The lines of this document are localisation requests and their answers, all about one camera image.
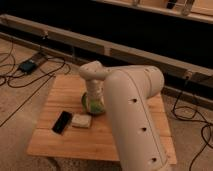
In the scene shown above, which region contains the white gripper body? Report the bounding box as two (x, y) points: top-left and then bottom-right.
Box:
(85, 79), (106, 113)

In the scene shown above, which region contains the black cable right side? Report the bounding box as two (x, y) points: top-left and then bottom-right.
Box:
(171, 77), (213, 171)

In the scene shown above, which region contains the black power adapter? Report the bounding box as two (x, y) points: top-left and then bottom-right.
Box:
(18, 53), (46, 74)

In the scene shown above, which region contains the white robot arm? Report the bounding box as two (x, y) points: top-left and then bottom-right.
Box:
(79, 61), (172, 171)

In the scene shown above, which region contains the green ceramic bowl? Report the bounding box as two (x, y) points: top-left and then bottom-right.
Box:
(81, 93), (105, 115)

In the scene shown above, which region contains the white sponge block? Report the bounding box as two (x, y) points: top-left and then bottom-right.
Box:
(72, 114), (92, 128)

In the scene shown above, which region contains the black floor cable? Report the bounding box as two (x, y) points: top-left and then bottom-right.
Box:
(0, 39), (72, 128)

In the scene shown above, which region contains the black smartphone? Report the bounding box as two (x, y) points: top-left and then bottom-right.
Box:
(52, 111), (72, 134)

